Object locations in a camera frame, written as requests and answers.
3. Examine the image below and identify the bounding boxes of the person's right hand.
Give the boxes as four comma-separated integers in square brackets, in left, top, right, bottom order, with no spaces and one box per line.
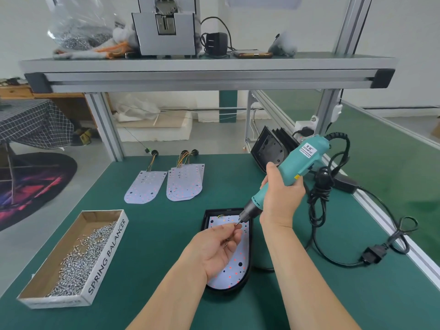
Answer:
[259,162,307,228]

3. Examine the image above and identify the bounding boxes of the person's left hand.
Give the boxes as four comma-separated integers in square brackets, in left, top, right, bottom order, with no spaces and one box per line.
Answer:
[181,223,245,283]

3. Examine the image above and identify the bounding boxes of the teal electric screwdriver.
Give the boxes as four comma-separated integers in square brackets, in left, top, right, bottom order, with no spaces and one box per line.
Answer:
[234,135,332,225]

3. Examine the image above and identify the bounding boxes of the person's left forearm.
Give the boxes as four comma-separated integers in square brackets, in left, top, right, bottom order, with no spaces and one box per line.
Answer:
[125,249,220,330]

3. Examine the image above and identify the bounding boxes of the person's right forearm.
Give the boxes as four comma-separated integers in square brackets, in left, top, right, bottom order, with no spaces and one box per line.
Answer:
[259,218,362,330]

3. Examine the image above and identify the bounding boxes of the black lamp housing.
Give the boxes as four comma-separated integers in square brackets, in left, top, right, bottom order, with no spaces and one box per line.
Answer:
[201,208,255,293]

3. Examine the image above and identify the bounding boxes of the stack of black lamp housings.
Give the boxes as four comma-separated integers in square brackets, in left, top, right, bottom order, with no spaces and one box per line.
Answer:
[250,126,300,174]

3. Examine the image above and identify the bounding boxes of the white LED circuit board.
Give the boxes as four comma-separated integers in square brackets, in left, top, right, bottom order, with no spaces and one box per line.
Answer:
[207,214,251,290]
[166,167,201,202]
[124,170,168,205]
[172,164,206,200]

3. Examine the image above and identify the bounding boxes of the white power strip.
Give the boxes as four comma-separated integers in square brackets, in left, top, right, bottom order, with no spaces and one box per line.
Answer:
[293,119,319,138]

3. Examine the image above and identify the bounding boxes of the black power supply brick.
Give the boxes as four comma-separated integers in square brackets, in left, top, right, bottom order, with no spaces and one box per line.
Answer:
[331,173,360,195]

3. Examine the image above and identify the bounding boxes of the green pillar base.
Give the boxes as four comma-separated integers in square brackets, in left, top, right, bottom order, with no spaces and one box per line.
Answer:
[219,90,238,124]

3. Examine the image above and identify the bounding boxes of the white foam board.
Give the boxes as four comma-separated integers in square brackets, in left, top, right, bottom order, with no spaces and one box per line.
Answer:
[113,111,193,144]

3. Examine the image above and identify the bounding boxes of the smartphone with brown case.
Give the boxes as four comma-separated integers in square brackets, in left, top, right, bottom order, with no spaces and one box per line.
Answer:
[233,49,274,59]

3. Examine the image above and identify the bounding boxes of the white cardboard box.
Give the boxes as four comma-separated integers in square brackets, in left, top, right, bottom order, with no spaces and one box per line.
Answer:
[16,209,129,310]

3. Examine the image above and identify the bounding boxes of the crumpled clear plastic bag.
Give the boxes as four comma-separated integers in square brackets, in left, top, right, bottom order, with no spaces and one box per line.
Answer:
[268,31,298,58]

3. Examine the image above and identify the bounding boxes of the black power adapter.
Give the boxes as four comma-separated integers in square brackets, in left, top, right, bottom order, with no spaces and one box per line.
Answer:
[200,32,230,59]

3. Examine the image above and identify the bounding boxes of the pile of silver screws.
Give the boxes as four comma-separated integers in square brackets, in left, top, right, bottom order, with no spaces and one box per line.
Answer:
[46,220,118,298]

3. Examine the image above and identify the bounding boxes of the clear plastic sheet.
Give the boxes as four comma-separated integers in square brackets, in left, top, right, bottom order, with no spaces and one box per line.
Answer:
[114,93,163,123]

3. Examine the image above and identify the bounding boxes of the yellow and black floor item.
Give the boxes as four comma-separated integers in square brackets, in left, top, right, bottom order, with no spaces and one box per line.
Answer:
[74,128,92,147]

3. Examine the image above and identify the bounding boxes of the grey screw feeder machine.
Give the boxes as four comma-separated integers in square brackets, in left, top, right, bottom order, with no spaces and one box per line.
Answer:
[131,0,202,59]

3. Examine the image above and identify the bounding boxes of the round dark patterned rug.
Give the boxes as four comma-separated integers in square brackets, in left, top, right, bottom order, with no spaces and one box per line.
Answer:
[0,152,78,233]

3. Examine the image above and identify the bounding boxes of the wooden bench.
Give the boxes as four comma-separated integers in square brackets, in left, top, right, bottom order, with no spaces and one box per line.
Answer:
[0,83,101,129]

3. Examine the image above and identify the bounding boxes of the orange and white work gloves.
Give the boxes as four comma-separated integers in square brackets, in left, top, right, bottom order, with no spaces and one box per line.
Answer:
[52,40,134,61]

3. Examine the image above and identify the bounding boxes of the checkered dark tablecloth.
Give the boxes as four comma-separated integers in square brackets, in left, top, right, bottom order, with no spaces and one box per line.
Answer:
[0,99,75,150]

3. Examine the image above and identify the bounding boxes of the clear plastic bag of screws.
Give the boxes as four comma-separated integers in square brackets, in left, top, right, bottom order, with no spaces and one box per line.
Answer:
[47,0,138,52]

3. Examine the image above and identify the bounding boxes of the black screwdriver power cable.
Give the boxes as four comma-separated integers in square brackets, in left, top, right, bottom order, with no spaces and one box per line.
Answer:
[305,132,418,269]

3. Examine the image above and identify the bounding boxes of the aluminium workbench frame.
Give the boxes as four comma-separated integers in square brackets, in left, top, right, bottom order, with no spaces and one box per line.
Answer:
[244,90,317,152]

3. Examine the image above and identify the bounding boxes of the wire bundle with black grommets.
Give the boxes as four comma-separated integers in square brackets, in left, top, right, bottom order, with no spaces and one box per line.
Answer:
[177,149,200,168]

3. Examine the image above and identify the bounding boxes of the wire bundle with black grommet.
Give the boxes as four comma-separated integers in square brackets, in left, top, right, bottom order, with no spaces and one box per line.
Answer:
[146,148,161,173]

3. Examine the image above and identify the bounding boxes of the aluminium frame shelf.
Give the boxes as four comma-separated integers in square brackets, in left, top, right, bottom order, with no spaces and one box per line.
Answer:
[19,51,396,95]

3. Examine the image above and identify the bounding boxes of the aluminium frame post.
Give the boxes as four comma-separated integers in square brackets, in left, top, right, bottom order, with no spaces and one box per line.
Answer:
[313,0,374,136]
[83,93,124,162]

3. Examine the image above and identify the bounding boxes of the black adapter cable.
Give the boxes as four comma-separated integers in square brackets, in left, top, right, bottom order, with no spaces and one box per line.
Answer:
[199,16,235,53]

